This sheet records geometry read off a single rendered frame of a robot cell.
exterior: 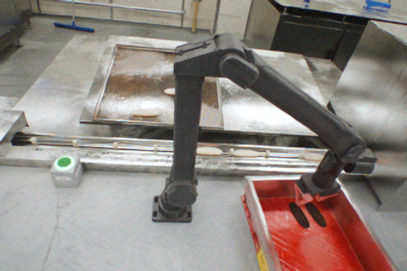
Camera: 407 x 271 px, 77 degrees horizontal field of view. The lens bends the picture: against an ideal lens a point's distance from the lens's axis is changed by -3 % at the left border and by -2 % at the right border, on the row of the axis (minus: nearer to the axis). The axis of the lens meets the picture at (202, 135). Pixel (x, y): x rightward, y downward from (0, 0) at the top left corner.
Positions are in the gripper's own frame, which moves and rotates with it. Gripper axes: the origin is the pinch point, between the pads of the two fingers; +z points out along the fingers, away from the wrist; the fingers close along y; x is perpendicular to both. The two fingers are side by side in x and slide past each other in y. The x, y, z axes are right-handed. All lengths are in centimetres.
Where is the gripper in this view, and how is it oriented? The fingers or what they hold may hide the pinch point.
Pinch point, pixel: (308, 200)
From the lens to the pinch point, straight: 88.3
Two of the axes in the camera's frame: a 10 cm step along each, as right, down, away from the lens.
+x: 3.1, 6.5, -7.0
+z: -1.4, 7.6, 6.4
